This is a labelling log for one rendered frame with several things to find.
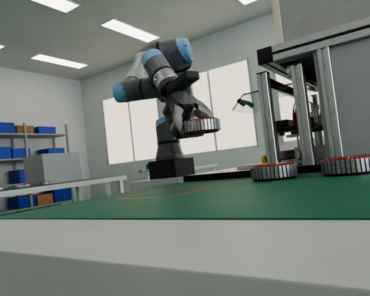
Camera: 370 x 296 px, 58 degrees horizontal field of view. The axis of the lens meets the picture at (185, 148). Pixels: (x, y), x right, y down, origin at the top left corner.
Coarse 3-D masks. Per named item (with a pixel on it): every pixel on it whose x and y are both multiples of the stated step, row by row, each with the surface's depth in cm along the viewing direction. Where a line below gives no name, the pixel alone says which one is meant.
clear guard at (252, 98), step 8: (312, 80) 122; (312, 88) 138; (248, 96) 140; (256, 96) 142; (280, 96) 149; (240, 104) 139; (248, 104) 145; (256, 104) 151; (248, 112) 151; (256, 112) 158
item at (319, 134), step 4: (316, 128) 129; (320, 128) 128; (292, 132) 134; (296, 132) 133; (320, 132) 131; (288, 136) 136; (292, 136) 135; (320, 136) 131; (320, 140) 129; (320, 144) 129
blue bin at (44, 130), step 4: (36, 128) 717; (40, 128) 717; (44, 128) 725; (48, 128) 733; (52, 128) 742; (36, 132) 718; (40, 132) 716; (44, 132) 724; (48, 132) 732; (52, 132) 741
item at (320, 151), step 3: (324, 144) 127; (315, 147) 129; (318, 147) 129; (321, 147) 128; (324, 147) 127; (318, 150) 129; (321, 150) 128; (324, 150) 127; (318, 153) 129; (321, 153) 128; (324, 153) 127; (318, 156) 129; (321, 156) 128; (324, 156) 127; (318, 159) 129
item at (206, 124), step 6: (186, 120) 90; (192, 120) 88; (198, 120) 88; (204, 120) 88; (210, 120) 89; (216, 120) 90; (186, 126) 89; (192, 126) 88; (198, 126) 88; (204, 126) 88; (210, 126) 88; (216, 126) 90; (186, 132) 90; (192, 132) 89; (198, 132) 96; (204, 132) 96; (210, 132) 96
